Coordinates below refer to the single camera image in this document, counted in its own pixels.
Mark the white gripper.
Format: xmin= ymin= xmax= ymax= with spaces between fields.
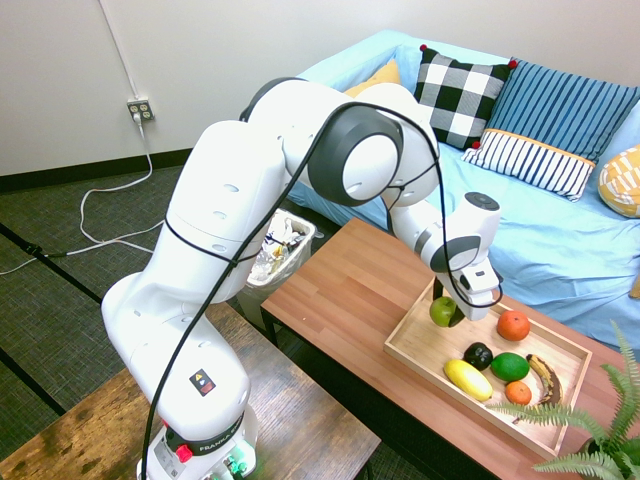
xmin=432 ymin=263 xmax=504 ymax=330

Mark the green apple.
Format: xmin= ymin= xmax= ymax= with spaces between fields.
xmin=428 ymin=296 xmax=458 ymax=328

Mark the light wooden tray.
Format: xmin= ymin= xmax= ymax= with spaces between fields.
xmin=383 ymin=277 xmax=594 ymax=459

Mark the black round fruit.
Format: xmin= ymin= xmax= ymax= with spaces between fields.
xmin=462 ymin=342 xmax=494 ymax=372

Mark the large orange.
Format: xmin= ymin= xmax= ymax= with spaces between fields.
xmin=496 ymin=309 xmax=532 ymax=342

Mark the yellow oblong fruit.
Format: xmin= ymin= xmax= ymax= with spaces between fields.
xmin=443 ymin=359 xmax=494 ymax=402

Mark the green oval fruit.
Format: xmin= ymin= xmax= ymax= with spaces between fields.
xmin=490 ymin=351 xmax=531 ymax=383

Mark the small orange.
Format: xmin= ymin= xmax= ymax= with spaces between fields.
xmin=504 ymin=380 xmax=533 ymax=406

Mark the light blue covered sofa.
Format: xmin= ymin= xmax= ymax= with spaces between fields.
xmin=287 ymin=28 xmax=640 ymax=361

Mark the overripe brown banana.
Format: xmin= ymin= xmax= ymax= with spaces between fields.
xmin=524 ymin=353 xmax=565 ymax=406

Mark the bin with clear plastic bag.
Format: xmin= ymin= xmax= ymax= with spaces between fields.
xmin=247 ymin=207 xmax=320 ymax=289

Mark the white navy striped cushion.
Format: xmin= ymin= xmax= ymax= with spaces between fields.
xmin=460 ymin=128 xmax=597 ymax=203

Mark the grey trash bin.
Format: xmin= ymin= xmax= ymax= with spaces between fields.
xmin=234 ymin=234 xmax=315 ymax=327

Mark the green fern plant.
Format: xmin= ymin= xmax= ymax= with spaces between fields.
xmin=487 ymin=319 xmax=640 ymax=480

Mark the black white checkered cushion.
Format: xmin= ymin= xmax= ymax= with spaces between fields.
xmin=412 ymin=43 xmax=519 ymax=151

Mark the yellow white patterned cushion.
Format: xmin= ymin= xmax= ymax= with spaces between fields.
xmin=598 ymin=144 xmax=640 ymax=219

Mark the blue striped cushion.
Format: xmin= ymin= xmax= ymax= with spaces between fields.
xmin=485 ymin=58 xmax=640 ymax=164

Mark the orange cushion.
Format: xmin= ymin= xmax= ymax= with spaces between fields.
xmin=343 ymin=59 xmax=403 ymax=99

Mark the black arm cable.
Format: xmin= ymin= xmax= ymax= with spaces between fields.
xmin=141 ymin=102 xmax=503 ymax=480

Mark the black coffee table frame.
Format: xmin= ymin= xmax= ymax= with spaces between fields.
xmin=259 ymin=299 xmax=501 ymax=480

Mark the white power cable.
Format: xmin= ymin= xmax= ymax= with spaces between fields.
xmin=0 ymin=112 xmax=166 ymax=275

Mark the wall power outlet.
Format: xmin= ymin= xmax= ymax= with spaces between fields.
xmin=126 ymin=97 xmax=156 ymax=124

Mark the black floor cable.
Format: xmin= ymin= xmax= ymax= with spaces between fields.
xmin=0 ymin=223 xmax=104 ymax=304

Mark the white wall conduit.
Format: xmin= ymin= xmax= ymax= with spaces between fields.
xmin=97 ymin=0 xmax=141 ymax=101

